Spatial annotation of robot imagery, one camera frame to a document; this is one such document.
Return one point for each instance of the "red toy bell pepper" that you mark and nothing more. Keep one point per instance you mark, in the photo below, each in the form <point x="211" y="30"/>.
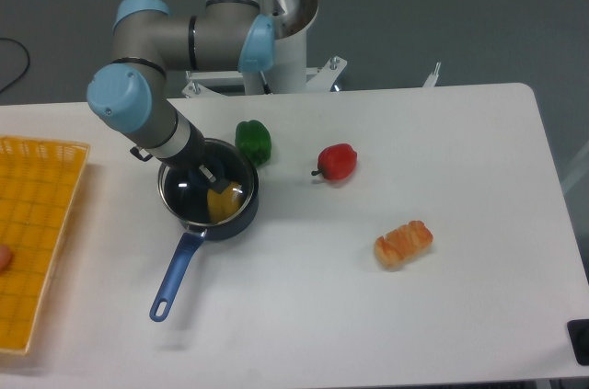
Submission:
<point x="336" y="162"/>

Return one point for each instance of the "glass pot lid blue knob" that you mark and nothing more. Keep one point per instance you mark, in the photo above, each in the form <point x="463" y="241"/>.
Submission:
<point x="184" y="192"/>

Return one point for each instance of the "yellow toy corn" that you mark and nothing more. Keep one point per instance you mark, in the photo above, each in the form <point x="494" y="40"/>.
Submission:
<point x="222" y="206"/>

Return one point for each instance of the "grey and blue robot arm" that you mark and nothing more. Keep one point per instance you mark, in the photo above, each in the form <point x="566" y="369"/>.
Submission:
<point x="127" y="94"/>

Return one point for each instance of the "orange toy salmon sushi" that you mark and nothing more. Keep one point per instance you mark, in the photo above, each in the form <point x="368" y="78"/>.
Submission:
<point x="403" y="244"/>

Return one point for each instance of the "green toy bell pepper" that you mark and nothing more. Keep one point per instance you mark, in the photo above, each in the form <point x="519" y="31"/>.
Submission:
<point x="253" y="140"/>

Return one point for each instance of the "yellow plastic basket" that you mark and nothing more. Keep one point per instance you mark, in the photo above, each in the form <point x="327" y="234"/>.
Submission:
<point x="39" y="182"/>

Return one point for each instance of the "black object at table edge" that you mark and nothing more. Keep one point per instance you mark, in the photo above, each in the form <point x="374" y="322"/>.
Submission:
<point x="579" y="336"/>

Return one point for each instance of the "dark blue saucepan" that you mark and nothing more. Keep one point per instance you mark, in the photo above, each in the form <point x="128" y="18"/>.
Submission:
<point x="189" y="243"/>

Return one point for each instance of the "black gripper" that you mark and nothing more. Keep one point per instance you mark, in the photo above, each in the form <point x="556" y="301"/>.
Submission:
<point x="187" y="153"/>

